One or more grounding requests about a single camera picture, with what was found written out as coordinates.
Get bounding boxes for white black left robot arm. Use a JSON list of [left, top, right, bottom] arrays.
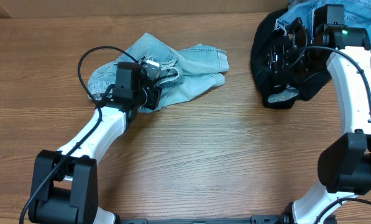
[[25, 60, 162, 224]]

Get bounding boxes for blue frayed denim jeans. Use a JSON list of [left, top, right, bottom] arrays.
[[274, 0, 371, 43]]

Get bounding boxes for light blue denim shorts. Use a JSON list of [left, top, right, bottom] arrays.
[[87, 32, 229, 114]]

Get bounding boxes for black garment with patterned lining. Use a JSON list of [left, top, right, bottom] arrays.
[[250, 7, 332, 110]]

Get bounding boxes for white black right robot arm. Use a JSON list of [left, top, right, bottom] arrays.
[[251, 1, 371, 223]]

